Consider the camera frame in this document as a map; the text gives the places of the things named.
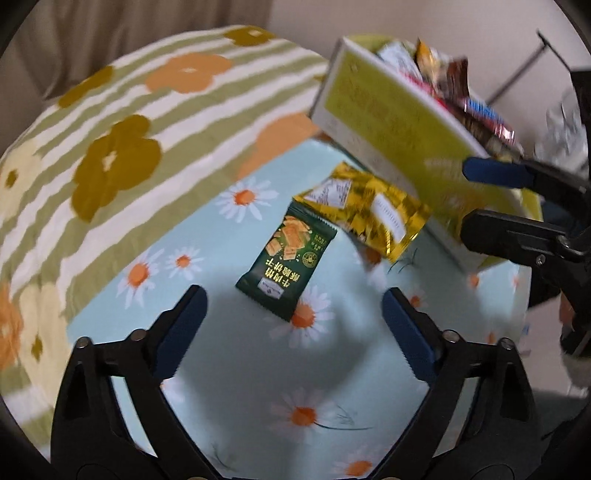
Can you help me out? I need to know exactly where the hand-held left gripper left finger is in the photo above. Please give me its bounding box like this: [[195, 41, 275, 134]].
[[50, 284, 218, 480]]

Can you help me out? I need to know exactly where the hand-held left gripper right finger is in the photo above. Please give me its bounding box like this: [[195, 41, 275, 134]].
[[374, 286, 541, 480]]

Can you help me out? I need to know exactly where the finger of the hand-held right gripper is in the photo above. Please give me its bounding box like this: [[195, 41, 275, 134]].
[[459, 209, 578, 269], [462, 156, 591, 205]]

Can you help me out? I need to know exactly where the yellow-green cardboard box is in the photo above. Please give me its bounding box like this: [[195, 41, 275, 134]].
[[308, 34, 543, 273]]

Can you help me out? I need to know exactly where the dark green cracker packet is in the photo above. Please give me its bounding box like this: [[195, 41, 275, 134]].
[[235, 200, 339, 323]]

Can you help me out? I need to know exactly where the person's right hand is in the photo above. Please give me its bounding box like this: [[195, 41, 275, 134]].
[[558, 293, 578, 341]]

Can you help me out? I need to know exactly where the blue and red snack bag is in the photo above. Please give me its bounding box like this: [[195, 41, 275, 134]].
[[462, 97, 519, 149]]

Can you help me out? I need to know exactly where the grey crumpled plastic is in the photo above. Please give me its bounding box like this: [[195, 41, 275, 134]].
[[536, 88, 588, 162]]

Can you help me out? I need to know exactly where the light blue daisy tablecloth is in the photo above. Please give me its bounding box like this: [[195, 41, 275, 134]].
[[67, 138, 536, 480]]

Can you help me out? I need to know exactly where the dark brown snack bag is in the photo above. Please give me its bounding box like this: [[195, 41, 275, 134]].
[[438, 55, 471, 118]]

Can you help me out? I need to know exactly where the black metal stand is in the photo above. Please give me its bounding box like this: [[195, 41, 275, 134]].
[[487, 28, 576, 105]]

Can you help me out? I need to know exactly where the pink snack bag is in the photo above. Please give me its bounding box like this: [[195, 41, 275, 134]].
[[402, 71, 444, 100]]

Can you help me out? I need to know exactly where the gold foil snack packet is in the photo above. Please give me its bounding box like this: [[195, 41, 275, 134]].
[[292, 161, 433, 265]]

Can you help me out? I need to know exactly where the cream and orange snack bag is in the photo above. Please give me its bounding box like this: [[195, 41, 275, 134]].
[[413, 38, 452, 89]]

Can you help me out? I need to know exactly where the white and grey snack bag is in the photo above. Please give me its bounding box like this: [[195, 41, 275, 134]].
[[378, 41, 422, 75]]

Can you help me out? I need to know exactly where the striped floral blanket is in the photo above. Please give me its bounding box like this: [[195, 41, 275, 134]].
[[0, 25, 334, 462]]

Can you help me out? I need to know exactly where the beige curtain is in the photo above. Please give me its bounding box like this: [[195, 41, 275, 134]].
[[0, 0, 274, 108]]

